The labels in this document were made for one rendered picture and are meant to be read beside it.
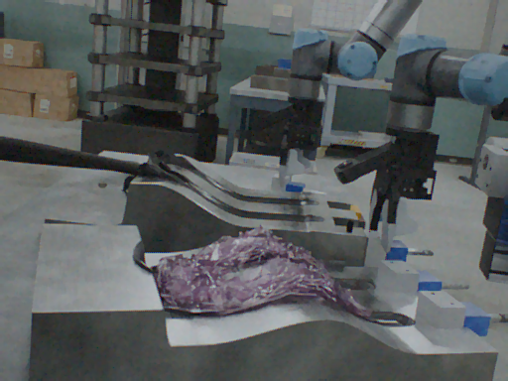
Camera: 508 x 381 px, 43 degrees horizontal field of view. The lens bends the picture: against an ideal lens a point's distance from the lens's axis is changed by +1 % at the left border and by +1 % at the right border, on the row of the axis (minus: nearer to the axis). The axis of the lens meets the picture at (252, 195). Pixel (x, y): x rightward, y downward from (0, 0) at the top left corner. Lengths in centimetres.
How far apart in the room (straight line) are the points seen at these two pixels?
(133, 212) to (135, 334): 41
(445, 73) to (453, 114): 669
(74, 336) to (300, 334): 22
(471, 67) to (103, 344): 67
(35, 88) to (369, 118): 383
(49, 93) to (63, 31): 80
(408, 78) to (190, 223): 42
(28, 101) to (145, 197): 683
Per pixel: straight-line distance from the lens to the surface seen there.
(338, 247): 101
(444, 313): 81
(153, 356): 64
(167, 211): 100
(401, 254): 116
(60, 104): 768
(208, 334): 66
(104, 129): 515
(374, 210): 117
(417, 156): 113
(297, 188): 152
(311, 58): 147
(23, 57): 778
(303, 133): 149
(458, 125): 775
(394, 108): 110
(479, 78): 101
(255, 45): 753
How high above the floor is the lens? 117
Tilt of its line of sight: 14 degrees down
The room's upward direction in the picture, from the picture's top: 7 degrees clockwise
